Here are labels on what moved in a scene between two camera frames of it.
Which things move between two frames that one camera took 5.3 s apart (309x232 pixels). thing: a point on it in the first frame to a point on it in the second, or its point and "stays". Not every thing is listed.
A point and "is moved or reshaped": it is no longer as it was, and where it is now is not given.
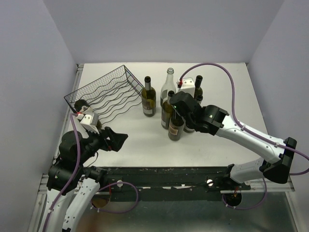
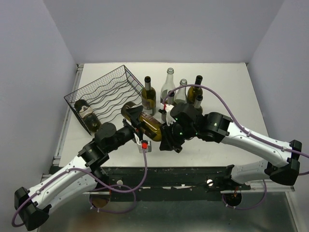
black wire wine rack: [110, 96] stays
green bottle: [148, 98] stays
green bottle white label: [81, 106] stays
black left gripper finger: [114, 141] to [173, 136]
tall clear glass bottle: [168, 85] stays
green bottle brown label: [175, 127] is moved or reshaped
